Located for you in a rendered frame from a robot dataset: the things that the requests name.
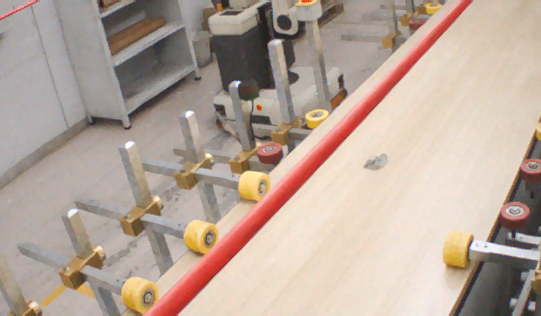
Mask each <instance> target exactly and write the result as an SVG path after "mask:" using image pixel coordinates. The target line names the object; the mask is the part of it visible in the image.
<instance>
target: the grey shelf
mask: <svg viewBox="0 0 541 316"><path fill-rule="evenodd" d="M144 1H145V2H144ZM54 2H55V6H56V9H57V14H58V17H59V21H60V23H61V29H62V31H63V33H64V34H63V36H64V38H65V41H66V46H67V48H68V51H69V52H68V53H69V56H70V59H71V63H72V66H73V69H74V74H75V77H76V79H77V82H78V87H79V90H80V93H81V95H82V96H81V97H82V100H83V103H84V106H85V109H86V113H87V116H88V119H89V122H90V123H89V124H90V125H91V126H93V125H95V124H96V121H92V116H93V117H100V118H107V119H120V120H122V122H123V125H124V129H125V130H129V129H131V125H130V123H129V117H128V114H129V113H131V111H133V110H135V109H137V108H138V107H140V106H141V105H142V104H144V103H145V102H146V101H148V100H149V99H151V98H153V97H155V96H156V95H158V94H159V93H161V92H163V91H164V90H166V89H167V88H168V87H169V86H171V85H172V84H174V83H175V82H177V81H178V80H180V79H181V78H183V77H184V76H186V75H188V74H189V73H191V72H192V71H194V70H196V78H194V81H195V80H200V79H201V77H200V76H199V72H198V70H199V68H198V64H197V60H196V57H195V53H194V49H193V45H192V41H191V38H190V37H191V34H190V30H189V27H188V23H187V19H186V16H185V8H184V5H183V1H182V0H179V1H178V0H121V1H119V2H117V3H115V4H113V5H111V6H109V7H107V8H104V9H101V8H98V4H97V2H96V0H54ZM91 2H92V3H91ZM146 2H147V3H146ZM147 4H148V5H147ZM179 4H180V5H179ZM140 5H141V6H140ZM90 6H91V7H90ZM141 8H142V9H141ZM147 8H148V9H147ZM180 8H181V9H180ZM91 11H92V12H91ZM142 11H143V12H142ZM181 11H182V12H181ZM143 14H144V15H143ZM149 14H150V15H149ZM182 15H183V16H182ZM147 16H150V17H151V18H152V20H154V19H156V18H158V17H161V16H162V17H164V19H165V24H164V26H163V27H160V28H158V29H156V30H154V31H152V32H150V33H148V34H147V35H145V36H144V37H142V38H141V39H139V40H137V41H135V42H133V43H132V44H130V45H129V46H127V47H125V48H124V49H122V50H120V51H118V52H117V53H116V54H114V55H112V56H111V55H110V52H109V50H110V49H109V46H108V43H107V41H106V38H107V37H110V36H112V35H114V34H116V33H117V32H119V31H121V30H123V29H125V28H127V27H128V26H130V25H132V24H134V23H136V22H138V21H140V20H142V19H143V17H144V18H145V17H147ZM184 26H185V27H184ZM186 33H187V34H186ZM187 37H188V38H187ZM100 44H101V45H100ZM188 44H189V45H188ZM101 46H102V47H101ZM151 46H152V47H151ZM157 47H158V48H157ZM189 48H190V49H189ZM103 49H104V50H103ZM151 50H152V51H151ZM158 51H159V52H158ZM102 52H103V53H102ZM104 52H105V53H104ZM190 52H191V53H190ZM152 53H153V54H152ZM159 54H160V55H159ZM191 55H192V57H191ZM153 57H154V58H153ZM160 57H161V58H160ZM192 58H193V60H192ZM154 59H155V60H154ZM193 62H194V64H193ZM155 63H156V64H155ZM126 116H127V117H126ZM121 118H122V119H121ZM124 122H125V123H124Z"/></svg>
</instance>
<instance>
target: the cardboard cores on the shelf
mask: <svg viewBox="0 0 541 316"><path fill-rule="evenodd" d="M119 1H121V0H96V2H97V4H98V8H101V9H104V8H107V7H109V6H111V5H113V4H115V3H117V2H119ZM164 24H165V19H164V17H162V16H161V17H158V18H156V19H154V20H152V18H151V17H150V16H147V17H145V18H143V19H142V20H140V21H138V22H136V23H134V24H132V25H130V26H128V27H127V28H125V29H123V30H121V31H119V32H117V33H116V34H114V35H112V36H110V37H107V38H106V41H107V43H108V46H109V49H110V50H109V52H110V55H111V56H112V55H114V54H116V53H117V52H118V51H120V50H122V49H124V48H125V47H127V46H129V45H130V44H132V43H133V42H135V41H137V40H139V39H141V38H142V37H144V36H145V35H147V34H148V33H150V32H152V31H154V30H156V29H158V28H160V27H163V26H164Z"/></svg>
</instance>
